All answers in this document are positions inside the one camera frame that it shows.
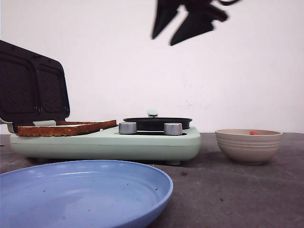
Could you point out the right silver control knob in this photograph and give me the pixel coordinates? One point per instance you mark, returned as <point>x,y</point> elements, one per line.
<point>173,129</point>

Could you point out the blue plate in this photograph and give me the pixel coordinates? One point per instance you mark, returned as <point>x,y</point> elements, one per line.
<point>84,194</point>

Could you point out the bread slice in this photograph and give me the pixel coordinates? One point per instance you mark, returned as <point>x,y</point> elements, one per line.
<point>58,130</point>
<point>99,124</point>

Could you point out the beige ribbed bowl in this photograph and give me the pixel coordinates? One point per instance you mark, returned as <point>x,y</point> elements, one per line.
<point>239,146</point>

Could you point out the mint green breakfast maker base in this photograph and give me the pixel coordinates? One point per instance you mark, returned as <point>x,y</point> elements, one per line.
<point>110,144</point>

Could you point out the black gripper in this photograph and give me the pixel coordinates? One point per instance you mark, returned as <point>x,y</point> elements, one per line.
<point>201,14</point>

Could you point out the silver control knob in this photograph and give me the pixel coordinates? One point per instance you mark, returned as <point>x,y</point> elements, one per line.
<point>173,129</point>
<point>127,128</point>

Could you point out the mint green hinged lid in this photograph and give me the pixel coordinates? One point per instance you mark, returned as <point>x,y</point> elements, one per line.
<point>32,88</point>

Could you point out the left silver control knob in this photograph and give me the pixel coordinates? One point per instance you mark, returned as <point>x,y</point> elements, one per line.
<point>127,128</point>

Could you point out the black frying pan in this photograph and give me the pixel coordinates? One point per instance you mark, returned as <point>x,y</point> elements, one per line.
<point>155,123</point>

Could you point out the pink cooked shrimp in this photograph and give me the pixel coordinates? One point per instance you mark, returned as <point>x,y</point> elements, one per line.
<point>253,133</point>

